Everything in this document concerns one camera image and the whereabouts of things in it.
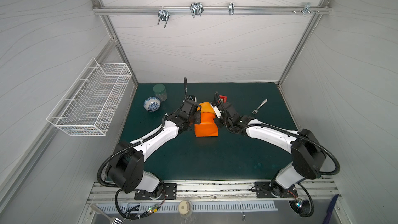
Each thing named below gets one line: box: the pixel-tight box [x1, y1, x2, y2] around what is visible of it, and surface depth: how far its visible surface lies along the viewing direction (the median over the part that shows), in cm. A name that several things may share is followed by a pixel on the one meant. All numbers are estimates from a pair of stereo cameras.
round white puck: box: [178, 200, 191, 216], surface depth 62 cm
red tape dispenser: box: [219, 95, 228, 104], surface depth 105 cm
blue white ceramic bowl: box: [143, 96, 162, 112], surface depth 107 cm
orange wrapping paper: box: [194, 102, 219, 138], surface depth 89 cm
